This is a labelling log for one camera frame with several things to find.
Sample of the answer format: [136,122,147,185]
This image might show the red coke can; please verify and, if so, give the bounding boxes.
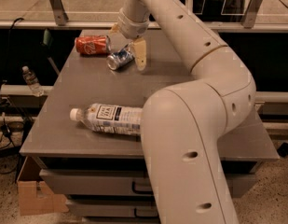
[75,35,111,55]

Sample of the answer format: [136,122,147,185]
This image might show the cardboard box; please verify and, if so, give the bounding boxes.
[17,157,69,216]

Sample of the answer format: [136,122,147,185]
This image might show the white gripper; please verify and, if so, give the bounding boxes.
[109,7,149,71]

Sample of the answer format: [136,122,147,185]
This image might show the top grey drawer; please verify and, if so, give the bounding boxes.
[40,169,257,198]

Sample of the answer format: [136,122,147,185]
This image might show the black cable left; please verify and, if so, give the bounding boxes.
[0,17,25,161]

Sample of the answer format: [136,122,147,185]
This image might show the clear labelled water bottle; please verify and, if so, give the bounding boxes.
[70,104,142,136]

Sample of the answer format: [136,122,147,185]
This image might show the grey drawer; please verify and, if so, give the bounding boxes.
[40,169,257,198]
[66,200,158,218]

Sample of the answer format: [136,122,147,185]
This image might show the grey drawer cabinet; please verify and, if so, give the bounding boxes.
[20,29,281,224]

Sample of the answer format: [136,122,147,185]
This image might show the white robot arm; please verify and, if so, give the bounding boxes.
[116,0,255,224]

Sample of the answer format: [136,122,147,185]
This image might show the green handled tool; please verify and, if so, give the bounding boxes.
[41,29,60,75]

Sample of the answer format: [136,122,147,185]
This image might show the blue silver redbull can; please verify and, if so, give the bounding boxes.
[106,46,134,71]

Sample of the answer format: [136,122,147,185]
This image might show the metal bracket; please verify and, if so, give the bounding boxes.
[49,0,68,26]
[241,0,263,29]

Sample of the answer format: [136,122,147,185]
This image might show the left metal bracket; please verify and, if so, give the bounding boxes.
[49,0,68,26]

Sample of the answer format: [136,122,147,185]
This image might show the right metal bracket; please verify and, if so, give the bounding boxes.
[241,0,263,29]

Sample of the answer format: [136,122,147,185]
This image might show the small water bottle on ledge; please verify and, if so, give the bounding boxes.
[21,66,44,97]

